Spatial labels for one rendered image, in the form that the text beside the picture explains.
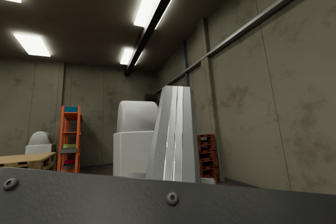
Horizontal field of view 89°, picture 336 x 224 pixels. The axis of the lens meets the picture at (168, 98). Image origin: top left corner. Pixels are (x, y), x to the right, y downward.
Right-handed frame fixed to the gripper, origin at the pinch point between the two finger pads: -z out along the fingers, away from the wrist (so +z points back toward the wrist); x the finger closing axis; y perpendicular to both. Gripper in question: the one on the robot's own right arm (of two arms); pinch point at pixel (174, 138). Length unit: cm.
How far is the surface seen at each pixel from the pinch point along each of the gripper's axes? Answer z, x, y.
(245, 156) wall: -174, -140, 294
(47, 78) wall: -489, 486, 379
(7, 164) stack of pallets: -60, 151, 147
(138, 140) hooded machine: -130, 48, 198
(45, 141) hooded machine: -277, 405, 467
